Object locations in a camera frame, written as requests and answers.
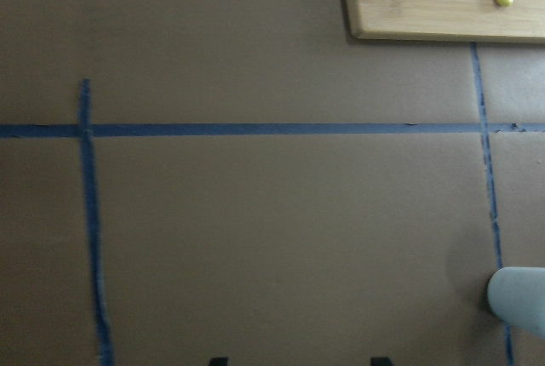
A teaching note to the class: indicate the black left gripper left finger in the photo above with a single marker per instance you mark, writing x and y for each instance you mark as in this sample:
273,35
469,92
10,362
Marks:
218,361

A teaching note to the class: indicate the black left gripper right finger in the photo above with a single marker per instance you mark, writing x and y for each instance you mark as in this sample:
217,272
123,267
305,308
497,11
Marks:
381,361

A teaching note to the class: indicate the light blue paper cup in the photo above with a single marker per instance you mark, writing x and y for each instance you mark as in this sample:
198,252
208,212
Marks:
516,296

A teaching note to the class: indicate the bamboo cutting board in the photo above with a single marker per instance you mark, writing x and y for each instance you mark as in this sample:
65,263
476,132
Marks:
447,20

